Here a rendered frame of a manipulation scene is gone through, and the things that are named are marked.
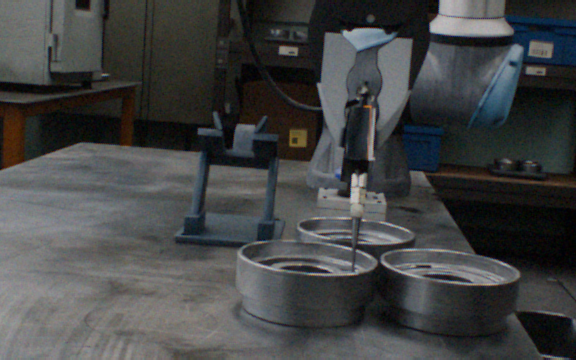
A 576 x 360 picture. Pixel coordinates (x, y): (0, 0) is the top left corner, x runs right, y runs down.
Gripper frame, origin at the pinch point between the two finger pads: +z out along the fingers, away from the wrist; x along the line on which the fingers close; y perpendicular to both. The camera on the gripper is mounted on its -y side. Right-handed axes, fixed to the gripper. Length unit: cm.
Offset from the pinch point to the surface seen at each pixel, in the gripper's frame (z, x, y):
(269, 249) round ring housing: 9.6, 6.4, -2.2
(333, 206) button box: 9.3, 1.3, 17.8
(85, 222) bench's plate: 13.1, 26.6, 17.2
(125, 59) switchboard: 8, 109, 377
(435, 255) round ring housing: 9.4, -7.0, 0.1
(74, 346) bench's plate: 13.0, 17.1, -18.4
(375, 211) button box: 9.5, -3.0, 17.8
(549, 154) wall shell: 41, -116, 399
